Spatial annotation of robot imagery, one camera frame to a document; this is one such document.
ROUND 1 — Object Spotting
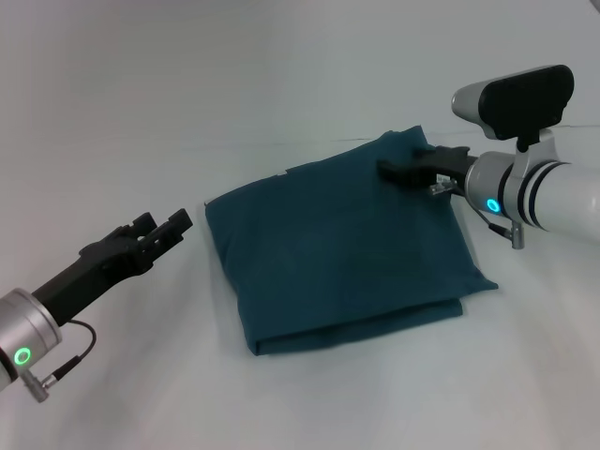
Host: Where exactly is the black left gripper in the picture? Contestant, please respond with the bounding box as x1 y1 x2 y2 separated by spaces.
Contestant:
31 207 195 325

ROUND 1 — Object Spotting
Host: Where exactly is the teal blue shirt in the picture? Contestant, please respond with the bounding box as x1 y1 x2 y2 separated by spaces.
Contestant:
204 124 501 358

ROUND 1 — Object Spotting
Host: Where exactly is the right arm cable with plug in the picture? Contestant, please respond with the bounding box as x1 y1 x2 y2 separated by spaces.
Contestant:
428 176 526 251

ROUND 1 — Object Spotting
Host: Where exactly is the arm cable with plug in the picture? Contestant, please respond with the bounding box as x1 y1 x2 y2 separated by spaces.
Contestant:
428 176 526 251
21 319 98 404

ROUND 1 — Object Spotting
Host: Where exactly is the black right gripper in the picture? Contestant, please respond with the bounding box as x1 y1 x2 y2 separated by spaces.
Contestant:
377 145 480 189

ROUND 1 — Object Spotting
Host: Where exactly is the left arm cable with plug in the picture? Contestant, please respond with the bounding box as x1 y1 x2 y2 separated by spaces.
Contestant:
21 319 98 404

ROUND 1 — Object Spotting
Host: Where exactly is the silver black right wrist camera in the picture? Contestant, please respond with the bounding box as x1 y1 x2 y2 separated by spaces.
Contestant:
451 64 576 152

